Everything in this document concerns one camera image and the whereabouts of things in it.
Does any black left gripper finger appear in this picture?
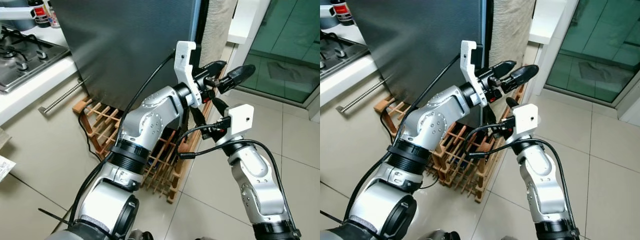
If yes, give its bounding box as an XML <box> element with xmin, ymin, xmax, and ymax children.
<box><xmin>197</xmin><ymin>60</ymin><xmax>227</xmax><ymax>77</ymax></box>
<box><xmin>501</xmin><ymin>64</ymin><xmax>540</xmax><ymax>95</ymax></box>
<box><xmin>218</xmin><ymin>64</ymin><xmax>257</xmax><ymax>95</ymax></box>
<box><xmin>482</xmin><ymin>60</ymin><xmax>517</xmax><ymax>79</ymax></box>

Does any sliding glass door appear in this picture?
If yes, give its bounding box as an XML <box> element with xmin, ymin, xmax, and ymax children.
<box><xmin>542</xmin><ymin>0</ymin><xmax>640</xmax><ymax>108</ymax></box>
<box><xmin>240</xmin><ymin>0</ymin><xmax>321</xmax><ymax>108</ymax></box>

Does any wooden wine rack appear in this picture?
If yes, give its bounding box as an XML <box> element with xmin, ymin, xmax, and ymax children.
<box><xmin>72</xmin><ymin>65</ymin><xmax>228</xmax><ymax>203</ymax></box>
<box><xmin>374</xmin><ymin>82</ymin><xmax>528</xmax><ymax>203</ymax></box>

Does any steel gas hob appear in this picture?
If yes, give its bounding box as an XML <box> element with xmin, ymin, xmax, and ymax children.
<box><xmin>0</xmin><ymin>25</ymin><xmax>71</xmax><ymax>93</ymax></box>
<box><xmin>320</xmin><ymin>31</ymin><xmax>373</xmax><ymax>78</ymax></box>

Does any clear bottle with label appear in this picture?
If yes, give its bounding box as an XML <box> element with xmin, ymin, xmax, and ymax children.
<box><xmin>47</xmin><ymin>0</ymin><xmax>62</xmax><ymax>29</ymax></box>

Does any printed white paper label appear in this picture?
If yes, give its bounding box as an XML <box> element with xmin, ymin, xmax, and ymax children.
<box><xmin>0</xmin><ymin>155</ymin><xmax>16</xmax><ymax>183</ymax></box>

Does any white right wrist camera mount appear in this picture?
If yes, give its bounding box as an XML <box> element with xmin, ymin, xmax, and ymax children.
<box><xmin>218</xmin><ymin>104</ymin><xmax>255</xmax><ymax>146</ymax></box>
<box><xmin>506</xmin><ymin>103</ymin><xmax>540</xmax><ymax>143</ymax></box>

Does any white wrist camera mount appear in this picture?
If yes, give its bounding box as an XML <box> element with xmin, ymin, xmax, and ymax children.
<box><xmin>460</xmin><ymin>40</ymin><xmax>488</xmax><ymax>107</ymax></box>
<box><xmin>173</xmin><ymin>41</ymin><xmax>202</xmax><ymax>108</ymax></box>
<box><xmin>506</xmin><ymin>103</ymin><xmax>540</xmax><ymax>143</ymax></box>
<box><xmin>218</xmin><ymin>104</ymin><xmax>255</xmax><ymax>146</ymax></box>

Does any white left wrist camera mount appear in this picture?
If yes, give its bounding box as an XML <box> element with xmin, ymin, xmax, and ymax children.
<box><xmin>173</xmin><ymin>41</ymin><xmax>202</xmax><ymax>108</ymax></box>
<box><xmin>460</xmin><ymin>40</ymin><xmax>488</xmax><ymax>107</ymax></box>

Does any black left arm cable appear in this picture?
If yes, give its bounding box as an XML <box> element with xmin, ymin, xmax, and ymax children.
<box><xmin>342</xmin><ymin>52</ymin><xmax>462</xmax><ymax>223</ymax></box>
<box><xmin>67</xmin><ymin>49</ymin><xmax>177</xmax><ymax>226</ymax></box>

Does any black fridge power cord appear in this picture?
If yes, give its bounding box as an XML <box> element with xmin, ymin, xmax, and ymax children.
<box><xmin>77</xmin><ymin>111</ymin><xmax>103</xmax><ymax>163</ymax></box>
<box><xmin>379</xmin><ymin>107</ymin><xmax>398</xmax><ymax>146</ymax></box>

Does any silver drawer handle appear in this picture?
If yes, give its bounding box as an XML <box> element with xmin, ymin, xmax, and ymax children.
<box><xmin>336</xmin><ymin>79</ymin><xmax>391</xmax><ymax>112</ymax></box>
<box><xmin>39</xmin><ymin>80</ymin><xmax>88</xmax><ymax>115</ymax></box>

